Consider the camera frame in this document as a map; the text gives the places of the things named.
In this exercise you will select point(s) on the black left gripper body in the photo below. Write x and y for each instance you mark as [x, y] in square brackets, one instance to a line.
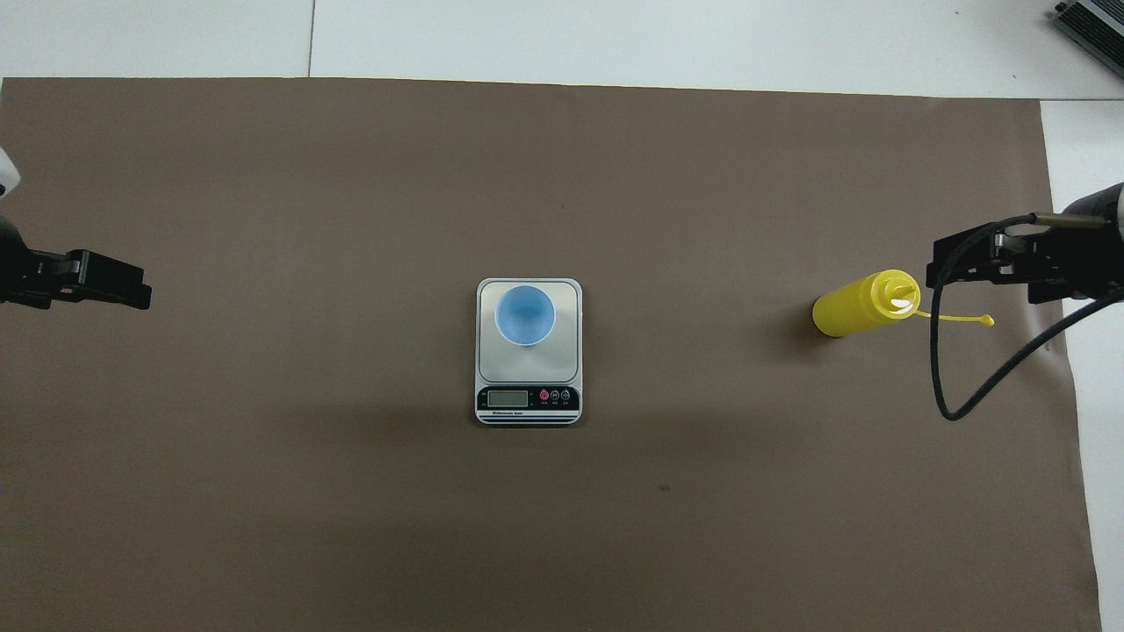
[22, 276]

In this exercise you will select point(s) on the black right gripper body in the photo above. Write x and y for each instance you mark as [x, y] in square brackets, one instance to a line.
[1080, 263]

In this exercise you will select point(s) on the yellow squeeze bottle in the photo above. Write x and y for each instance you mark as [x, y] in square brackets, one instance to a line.
[847, 307]

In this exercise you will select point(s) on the light blue paper cup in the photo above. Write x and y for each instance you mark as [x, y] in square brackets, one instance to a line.
[525, 314]

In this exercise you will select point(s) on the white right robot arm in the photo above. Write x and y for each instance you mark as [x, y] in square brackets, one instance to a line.
[1119, 200]

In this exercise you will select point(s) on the silver digital kitchen scale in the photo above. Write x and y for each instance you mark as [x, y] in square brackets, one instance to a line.
[527, 399]

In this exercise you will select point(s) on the grey finned metal device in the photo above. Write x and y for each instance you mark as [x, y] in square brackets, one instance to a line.
[1098, 26]

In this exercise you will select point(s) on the brown table mat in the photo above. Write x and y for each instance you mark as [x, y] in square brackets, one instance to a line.
[351, 527]

